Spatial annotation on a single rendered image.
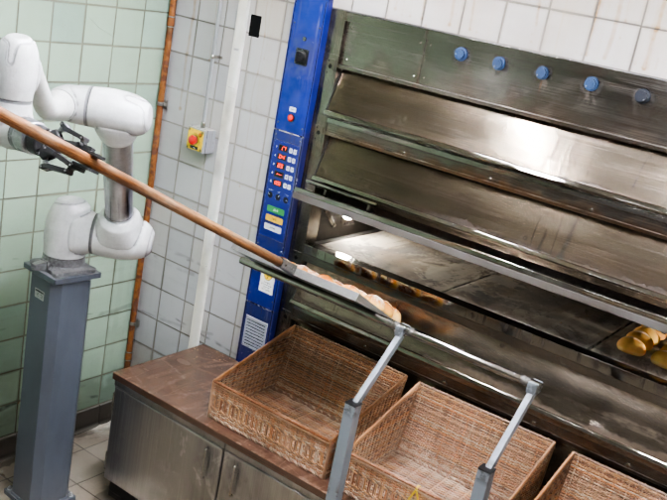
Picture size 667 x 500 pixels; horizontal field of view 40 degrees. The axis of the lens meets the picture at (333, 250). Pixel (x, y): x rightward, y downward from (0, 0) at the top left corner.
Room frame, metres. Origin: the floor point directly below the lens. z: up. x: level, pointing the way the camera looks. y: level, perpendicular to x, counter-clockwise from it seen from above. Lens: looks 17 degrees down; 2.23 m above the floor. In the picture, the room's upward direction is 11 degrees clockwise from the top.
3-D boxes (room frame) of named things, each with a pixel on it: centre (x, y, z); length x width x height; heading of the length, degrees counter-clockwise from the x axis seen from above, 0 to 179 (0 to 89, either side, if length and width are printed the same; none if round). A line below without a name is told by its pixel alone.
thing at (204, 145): (3.80, 0.64, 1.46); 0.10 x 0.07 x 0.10; 57
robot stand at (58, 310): (3.21, 0.99, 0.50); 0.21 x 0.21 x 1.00; 53
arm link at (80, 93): (2.89, 0.92, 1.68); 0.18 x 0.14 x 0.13; 4
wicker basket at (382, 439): (2.78, -0.52, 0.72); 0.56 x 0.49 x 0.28; 59
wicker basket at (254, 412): (3.11, -0.01, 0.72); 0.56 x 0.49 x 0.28; 58
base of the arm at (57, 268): (3.19, 1.00, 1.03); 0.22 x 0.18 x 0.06; 143
